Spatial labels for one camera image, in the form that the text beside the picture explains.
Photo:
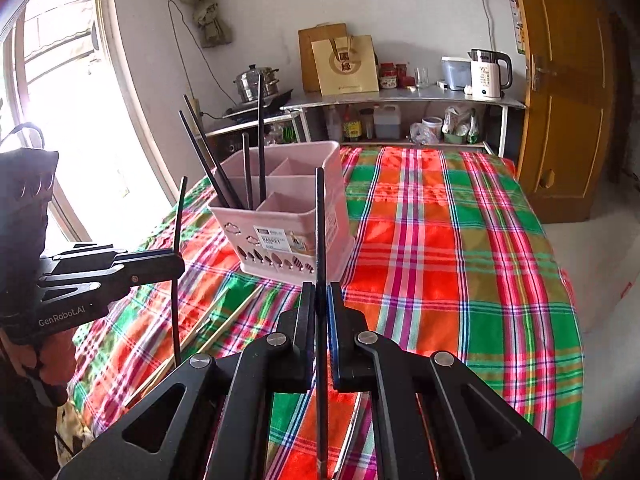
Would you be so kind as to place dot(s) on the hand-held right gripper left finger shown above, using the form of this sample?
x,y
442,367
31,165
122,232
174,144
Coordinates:
x,y
305,340

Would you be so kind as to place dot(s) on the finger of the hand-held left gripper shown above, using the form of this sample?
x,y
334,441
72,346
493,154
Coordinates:
x,y
150,265
85,255

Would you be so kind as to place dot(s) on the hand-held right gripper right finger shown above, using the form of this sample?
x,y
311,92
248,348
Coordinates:
x,y
334,340

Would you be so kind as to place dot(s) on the silver metal chopstick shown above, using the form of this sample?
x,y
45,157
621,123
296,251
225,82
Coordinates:
x,y
350,435
200,342
220,335

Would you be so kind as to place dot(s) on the pink plastic utensil basket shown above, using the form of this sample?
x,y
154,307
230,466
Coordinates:
x,y
235,225

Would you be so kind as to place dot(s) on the person's left hand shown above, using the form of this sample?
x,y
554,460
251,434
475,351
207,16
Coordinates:
x,y
55,365

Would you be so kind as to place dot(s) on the window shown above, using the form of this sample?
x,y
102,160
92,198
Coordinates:
x,y
75,110

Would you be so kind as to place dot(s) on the plaid tablecloth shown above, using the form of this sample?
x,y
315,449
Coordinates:
x,y
450,260

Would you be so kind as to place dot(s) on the metal cooker stand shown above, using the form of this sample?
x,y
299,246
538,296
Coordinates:
x,y
280,122

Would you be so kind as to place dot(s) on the steel steamer pot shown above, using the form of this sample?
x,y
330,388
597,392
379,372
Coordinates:
x,y
250,85

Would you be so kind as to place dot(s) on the black induction cooker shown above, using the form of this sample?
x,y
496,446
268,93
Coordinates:
x,y
280,102

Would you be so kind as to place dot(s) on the dark sauce bottle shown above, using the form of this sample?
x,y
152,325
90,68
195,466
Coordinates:
x,y
352,127

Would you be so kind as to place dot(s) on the clear plastic bottle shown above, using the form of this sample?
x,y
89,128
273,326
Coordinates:
x,y
333,125

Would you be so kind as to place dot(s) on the translucent plastic jug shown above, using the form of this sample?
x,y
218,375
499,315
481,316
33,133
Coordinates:
x,y
387,122

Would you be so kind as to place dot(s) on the white mug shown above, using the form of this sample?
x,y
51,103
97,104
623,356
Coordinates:
x,y
432,130

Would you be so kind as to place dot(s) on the crumpled plastic bags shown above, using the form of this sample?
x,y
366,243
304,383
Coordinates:
x,y
462,125

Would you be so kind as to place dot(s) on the wooden cutting board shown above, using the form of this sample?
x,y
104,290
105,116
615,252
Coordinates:
x,y
307,60

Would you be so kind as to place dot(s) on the steel shelf table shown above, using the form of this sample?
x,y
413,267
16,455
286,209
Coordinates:
x,y
425,97

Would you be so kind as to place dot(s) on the tied beige curtain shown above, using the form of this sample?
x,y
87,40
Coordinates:
x,y
210,10

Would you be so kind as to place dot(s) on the red lidded jar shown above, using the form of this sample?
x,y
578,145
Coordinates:
x,y
401,72
387,76

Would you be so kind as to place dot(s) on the tan paper gift bag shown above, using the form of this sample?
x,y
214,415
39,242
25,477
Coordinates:
x,y
345,67

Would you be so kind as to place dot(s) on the clear drinking glass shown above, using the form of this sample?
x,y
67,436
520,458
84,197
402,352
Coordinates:
x,y
421,78

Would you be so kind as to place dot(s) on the grey plastic container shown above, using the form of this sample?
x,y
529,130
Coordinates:
x,y
455,74

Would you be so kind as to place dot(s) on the white electric kettle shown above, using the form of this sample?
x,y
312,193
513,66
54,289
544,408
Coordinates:
x,y
485,77

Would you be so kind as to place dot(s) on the wooden door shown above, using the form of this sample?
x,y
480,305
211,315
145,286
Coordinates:
x,y
565,110

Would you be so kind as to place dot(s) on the wall power strip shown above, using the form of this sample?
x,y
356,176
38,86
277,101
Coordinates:
x,y
197,109

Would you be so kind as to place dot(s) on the wall poster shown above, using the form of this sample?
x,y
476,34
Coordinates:
x,y
515,10

